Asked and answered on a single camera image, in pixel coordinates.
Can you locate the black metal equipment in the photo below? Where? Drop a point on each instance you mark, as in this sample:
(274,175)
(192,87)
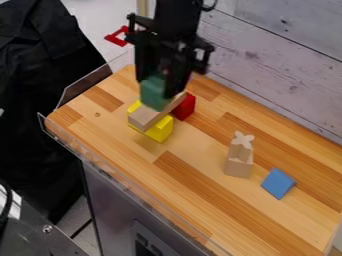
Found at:
(26,233)

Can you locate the beige rectangular block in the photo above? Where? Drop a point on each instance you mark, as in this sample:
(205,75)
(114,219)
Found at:
(151,116)

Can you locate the red clamp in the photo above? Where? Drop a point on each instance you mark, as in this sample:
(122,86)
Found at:
(116,37)

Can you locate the yellow block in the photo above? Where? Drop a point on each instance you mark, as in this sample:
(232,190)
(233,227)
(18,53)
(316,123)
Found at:
(161,131)

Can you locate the green cube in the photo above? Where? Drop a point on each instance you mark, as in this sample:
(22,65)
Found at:
(153,95)

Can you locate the blue wedge block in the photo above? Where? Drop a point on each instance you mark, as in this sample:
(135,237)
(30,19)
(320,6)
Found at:
(277,183)

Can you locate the beige cube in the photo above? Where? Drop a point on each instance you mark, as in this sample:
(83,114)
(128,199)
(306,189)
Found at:
(237,169)

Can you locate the black cloth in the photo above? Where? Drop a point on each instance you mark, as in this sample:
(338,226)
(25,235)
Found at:
(40,86)

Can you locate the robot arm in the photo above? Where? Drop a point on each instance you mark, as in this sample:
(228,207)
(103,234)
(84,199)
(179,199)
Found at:
(178,15)

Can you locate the beige plus block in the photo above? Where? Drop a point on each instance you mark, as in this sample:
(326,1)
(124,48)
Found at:
(241,148)

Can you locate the red block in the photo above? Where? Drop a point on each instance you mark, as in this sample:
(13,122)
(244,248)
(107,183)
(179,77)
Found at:
(185,107)

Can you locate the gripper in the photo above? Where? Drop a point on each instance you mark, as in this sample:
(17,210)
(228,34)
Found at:
(171,41)

